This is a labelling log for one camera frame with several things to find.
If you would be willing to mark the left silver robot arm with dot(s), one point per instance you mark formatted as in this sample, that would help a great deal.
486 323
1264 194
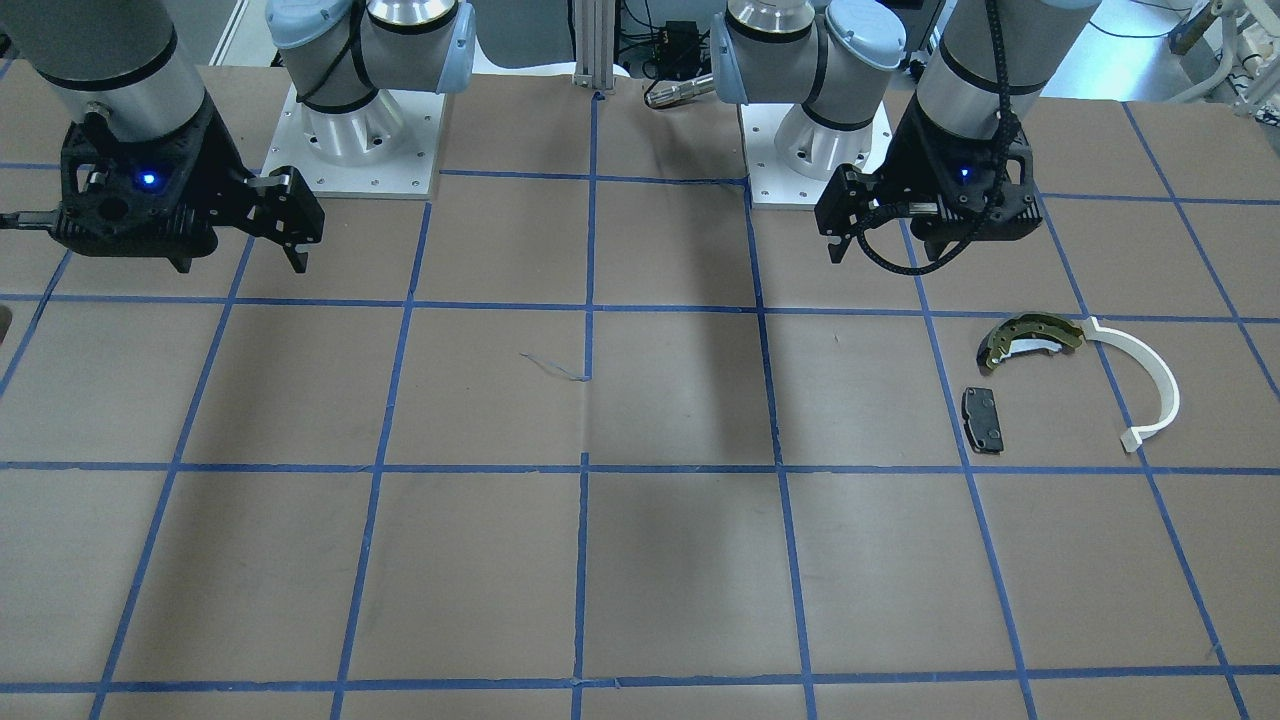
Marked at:
993 61

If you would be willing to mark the aluminium frame post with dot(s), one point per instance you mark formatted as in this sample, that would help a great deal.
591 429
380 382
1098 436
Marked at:
593 44

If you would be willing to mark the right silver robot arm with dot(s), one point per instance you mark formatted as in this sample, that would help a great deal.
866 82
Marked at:
340 54

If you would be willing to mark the dark grey brake pad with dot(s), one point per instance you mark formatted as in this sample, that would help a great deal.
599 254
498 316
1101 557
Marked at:
980 420

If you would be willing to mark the olive green brake shoe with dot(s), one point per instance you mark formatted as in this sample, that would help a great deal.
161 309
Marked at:
1024 334

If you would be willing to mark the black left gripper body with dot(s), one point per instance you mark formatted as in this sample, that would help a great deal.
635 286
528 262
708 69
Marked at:
906 168

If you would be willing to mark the white curved plastic bracket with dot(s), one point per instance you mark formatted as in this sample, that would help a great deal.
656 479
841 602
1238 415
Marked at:
1156 367

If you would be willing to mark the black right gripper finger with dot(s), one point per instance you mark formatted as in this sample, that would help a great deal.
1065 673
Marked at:
285 211

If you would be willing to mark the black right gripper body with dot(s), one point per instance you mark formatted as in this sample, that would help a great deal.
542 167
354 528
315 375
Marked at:
226 166

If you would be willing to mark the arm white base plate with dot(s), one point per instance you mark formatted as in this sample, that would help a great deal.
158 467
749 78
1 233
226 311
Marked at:
791 159
350 170

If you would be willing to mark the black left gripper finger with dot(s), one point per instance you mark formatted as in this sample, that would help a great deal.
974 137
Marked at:
840 208

